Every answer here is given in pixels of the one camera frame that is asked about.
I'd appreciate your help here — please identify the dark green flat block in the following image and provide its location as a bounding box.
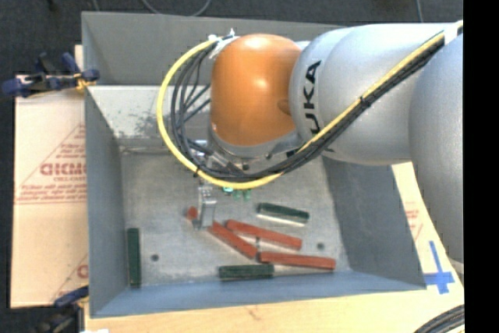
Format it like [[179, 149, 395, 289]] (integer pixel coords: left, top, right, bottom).
[[256, 202, 311, 227], [218, 264, 275, 282], [126, 227, 142, 288]]

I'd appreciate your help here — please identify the red-brown flat block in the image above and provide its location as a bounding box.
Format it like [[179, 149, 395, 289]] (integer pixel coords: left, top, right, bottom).
[[186, 206, 259, 260], [225, 218, 304, 250], [257, 250, 337, 271]]

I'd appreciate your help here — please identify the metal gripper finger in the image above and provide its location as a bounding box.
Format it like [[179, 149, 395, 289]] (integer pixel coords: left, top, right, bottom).
[[193, 186, 214, 230], [204, 200, 218, 227]]

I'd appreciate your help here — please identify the grey metal bin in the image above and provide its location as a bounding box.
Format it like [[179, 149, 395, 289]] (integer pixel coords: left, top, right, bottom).
[[80, 11, 426, 319]]

